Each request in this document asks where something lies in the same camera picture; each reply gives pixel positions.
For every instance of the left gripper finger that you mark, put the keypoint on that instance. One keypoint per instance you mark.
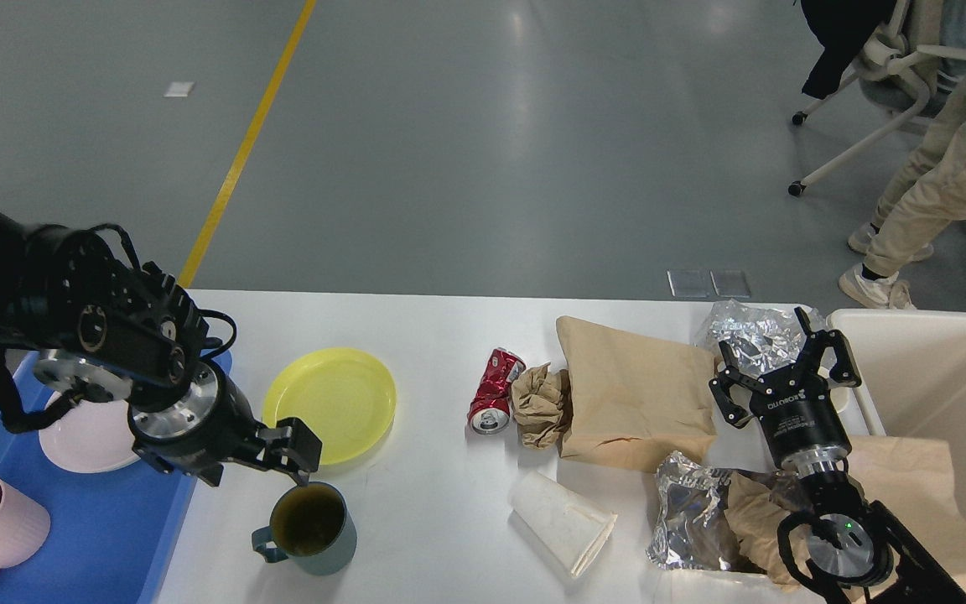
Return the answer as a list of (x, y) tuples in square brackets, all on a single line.
[(292, 448), (231, 470)]

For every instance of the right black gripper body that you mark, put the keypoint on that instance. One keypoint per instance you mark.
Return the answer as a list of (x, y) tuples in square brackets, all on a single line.
[(798, 416)]

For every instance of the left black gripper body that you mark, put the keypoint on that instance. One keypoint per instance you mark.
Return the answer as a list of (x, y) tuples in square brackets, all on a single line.
[(212, 424)]

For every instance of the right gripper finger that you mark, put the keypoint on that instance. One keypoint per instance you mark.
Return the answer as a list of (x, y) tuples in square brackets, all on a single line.
[(843, 371), (720, 386)]

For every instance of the yellow plastic plate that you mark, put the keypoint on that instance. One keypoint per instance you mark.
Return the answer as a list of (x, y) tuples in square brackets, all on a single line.
[(345, 396)]

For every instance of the teal green mug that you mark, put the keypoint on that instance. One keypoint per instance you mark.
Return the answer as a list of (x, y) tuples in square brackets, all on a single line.
[(310, 526)]

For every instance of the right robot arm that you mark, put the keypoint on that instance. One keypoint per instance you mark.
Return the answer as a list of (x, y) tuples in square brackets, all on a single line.
[(843, 541)]

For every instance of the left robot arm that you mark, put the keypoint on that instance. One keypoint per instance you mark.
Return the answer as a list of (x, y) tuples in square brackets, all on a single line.
[(82, 319)]

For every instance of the crumpled foil near bin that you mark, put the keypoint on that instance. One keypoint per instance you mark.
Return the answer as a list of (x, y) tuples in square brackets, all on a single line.
[(762, 339)]

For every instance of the large brown paper bag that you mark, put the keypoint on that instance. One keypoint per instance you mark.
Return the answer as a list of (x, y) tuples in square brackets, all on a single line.
[(634, 399)]

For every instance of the crumpled brown paper on foil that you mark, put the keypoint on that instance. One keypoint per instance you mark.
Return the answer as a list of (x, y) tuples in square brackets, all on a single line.
[(756, 504)]

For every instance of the beige plastic bin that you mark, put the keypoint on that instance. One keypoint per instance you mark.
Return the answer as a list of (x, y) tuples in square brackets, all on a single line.
[(913, 366)]

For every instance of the blue plastic tray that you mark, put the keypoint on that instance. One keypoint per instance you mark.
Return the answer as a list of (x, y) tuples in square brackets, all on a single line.
[(111, 534)]

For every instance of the brown paper bag right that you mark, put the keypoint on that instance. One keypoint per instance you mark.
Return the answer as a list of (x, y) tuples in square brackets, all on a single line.
[(914, 478)]

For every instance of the foil sheet with paper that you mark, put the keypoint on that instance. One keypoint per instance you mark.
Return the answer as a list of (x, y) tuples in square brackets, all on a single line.
[(691, 531)]

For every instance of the small crumpled brown paper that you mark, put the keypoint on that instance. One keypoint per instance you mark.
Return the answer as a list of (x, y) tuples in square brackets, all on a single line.
[(541, 406)]

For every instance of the crushed red soda can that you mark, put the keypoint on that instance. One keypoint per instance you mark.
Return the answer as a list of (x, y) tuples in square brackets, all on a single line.
[(490, 409)]

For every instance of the flattened white paper cup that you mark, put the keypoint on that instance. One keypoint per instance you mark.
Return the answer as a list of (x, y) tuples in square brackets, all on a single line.
[(573, 528)]

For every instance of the person in khaki trousers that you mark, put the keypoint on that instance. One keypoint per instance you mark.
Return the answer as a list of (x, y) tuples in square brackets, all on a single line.
[(926, 195)]

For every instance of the white office chair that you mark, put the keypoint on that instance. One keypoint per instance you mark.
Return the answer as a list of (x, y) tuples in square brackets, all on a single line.
[(893, 50)]

